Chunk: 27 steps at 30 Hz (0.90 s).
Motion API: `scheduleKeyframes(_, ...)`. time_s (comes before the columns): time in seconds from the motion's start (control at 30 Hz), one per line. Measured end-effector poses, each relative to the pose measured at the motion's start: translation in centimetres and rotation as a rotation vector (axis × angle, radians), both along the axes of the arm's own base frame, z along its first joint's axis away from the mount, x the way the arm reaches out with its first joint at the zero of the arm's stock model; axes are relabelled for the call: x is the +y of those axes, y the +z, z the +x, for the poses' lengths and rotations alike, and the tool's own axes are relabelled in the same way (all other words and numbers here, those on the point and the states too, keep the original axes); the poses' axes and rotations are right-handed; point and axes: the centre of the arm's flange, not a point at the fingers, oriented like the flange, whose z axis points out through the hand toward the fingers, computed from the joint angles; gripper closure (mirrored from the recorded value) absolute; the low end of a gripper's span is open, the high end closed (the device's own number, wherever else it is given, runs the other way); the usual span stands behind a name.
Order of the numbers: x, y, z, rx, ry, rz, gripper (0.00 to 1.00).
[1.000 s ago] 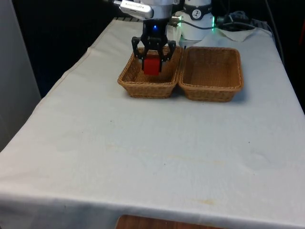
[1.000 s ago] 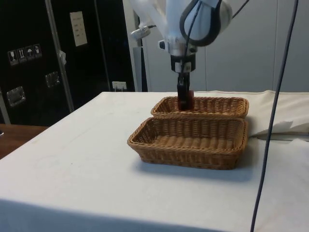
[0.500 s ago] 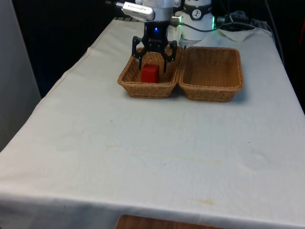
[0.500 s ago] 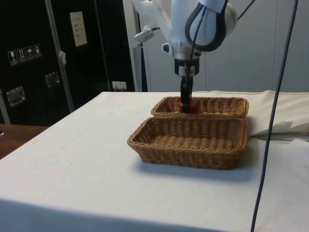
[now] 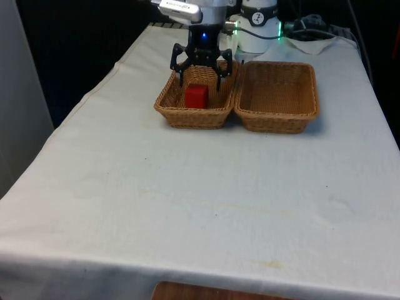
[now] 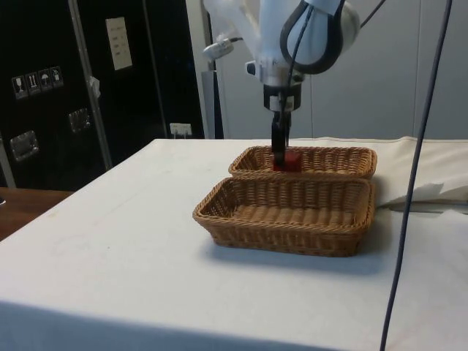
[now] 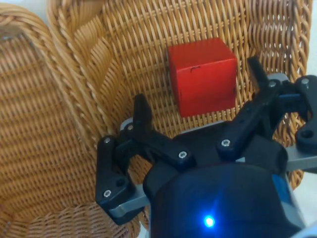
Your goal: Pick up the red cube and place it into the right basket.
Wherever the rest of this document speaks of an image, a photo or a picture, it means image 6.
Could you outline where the black cabinet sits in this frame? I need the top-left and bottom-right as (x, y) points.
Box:
(0, 0), (206, 192)

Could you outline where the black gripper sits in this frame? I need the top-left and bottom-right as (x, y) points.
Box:
(263, 83), (303, 166)

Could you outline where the black cable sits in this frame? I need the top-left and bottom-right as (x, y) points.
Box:
(378, 0), (455, 351)
(279, 5), (317, 112)
(359, 0), (387, 28)

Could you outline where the wicker basket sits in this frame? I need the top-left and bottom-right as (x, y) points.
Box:
(228, 145), (378, 181)
(192, 175), (377, 258)

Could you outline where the red cube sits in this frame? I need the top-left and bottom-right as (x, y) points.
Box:
(273, 152), (302, 173)

